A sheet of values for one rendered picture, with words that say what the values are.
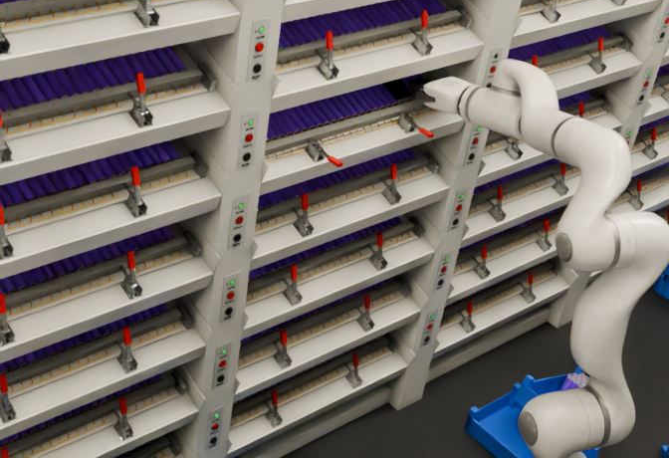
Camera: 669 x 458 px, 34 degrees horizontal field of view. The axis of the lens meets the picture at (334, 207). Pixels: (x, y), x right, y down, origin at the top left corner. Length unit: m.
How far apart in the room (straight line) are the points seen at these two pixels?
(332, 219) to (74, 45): 0.87
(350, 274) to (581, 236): 0.81
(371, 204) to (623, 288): 0.70
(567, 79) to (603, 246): 0.98
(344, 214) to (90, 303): 0.65
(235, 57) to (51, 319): 0.59
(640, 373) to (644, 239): 1.52
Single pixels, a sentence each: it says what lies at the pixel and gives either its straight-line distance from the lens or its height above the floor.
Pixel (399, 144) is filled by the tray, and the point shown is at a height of 0.91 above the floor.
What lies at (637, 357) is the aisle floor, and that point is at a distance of 3.59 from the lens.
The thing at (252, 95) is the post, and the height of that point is 1.14.
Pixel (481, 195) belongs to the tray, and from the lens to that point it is 2.97.
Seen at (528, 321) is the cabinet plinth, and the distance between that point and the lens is 3.50.
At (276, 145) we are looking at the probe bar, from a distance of 2.26.
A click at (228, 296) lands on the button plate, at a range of 2.33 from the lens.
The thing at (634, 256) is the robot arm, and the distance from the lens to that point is 2.05.
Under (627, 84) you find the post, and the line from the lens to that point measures 3.18.
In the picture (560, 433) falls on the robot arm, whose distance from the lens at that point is 2.17.
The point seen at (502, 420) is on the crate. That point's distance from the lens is 3.19.
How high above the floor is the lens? 2.10
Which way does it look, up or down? 33 degrees down
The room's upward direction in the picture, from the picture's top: 10 degrees clockwise
